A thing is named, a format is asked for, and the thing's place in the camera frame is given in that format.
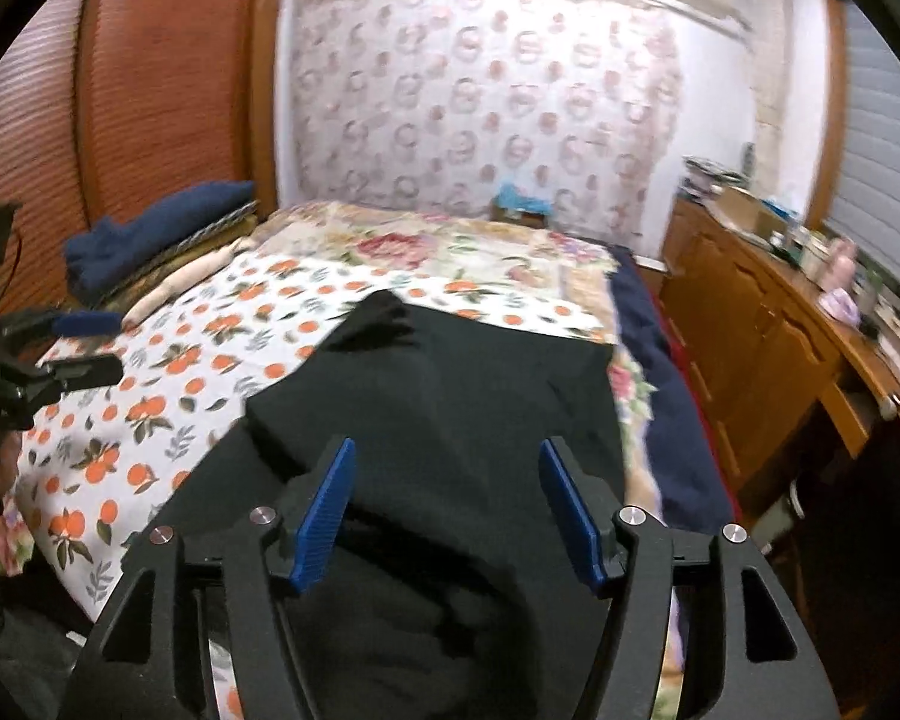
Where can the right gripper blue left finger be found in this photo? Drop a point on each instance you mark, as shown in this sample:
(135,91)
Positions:
(313,507)

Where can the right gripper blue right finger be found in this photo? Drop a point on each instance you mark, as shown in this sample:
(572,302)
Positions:
(583,507)

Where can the black printed t-shirt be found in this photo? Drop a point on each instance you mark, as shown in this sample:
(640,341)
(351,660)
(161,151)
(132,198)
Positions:
(449,592)

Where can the orange print white sheet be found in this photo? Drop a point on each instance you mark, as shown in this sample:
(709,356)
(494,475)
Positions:
(98,466)

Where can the navy blue bed cover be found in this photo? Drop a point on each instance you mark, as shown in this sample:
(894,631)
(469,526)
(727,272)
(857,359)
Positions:
(694,497)

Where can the folded navy blue cloth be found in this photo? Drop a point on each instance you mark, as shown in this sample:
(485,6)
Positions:
(98,260)

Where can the floral beige bed blanket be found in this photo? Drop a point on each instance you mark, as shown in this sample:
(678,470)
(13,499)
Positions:
(506,273)

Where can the long wooden sideboard cabinet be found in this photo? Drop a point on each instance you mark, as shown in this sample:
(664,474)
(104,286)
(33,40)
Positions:
(782,385)

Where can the box with blue cloth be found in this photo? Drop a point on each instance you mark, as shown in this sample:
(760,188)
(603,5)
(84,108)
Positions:
(510,205)

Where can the pink tissue pack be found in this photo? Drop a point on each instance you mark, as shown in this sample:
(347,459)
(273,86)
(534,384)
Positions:
(839,306)

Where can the cardboard box on cabinet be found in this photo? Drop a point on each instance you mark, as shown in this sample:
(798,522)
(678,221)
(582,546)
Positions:
(742,212)

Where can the wooden louvered wardrobe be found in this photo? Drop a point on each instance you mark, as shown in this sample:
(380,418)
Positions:
(107,106)

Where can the pink thermos jug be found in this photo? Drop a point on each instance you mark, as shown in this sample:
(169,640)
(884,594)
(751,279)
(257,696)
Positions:
(840,265)

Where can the grey window roller blind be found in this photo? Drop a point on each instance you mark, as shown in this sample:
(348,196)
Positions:
(866,207)

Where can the circle pattern lace curtain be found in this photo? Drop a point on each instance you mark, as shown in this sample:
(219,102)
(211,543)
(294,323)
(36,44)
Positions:
(440,105)

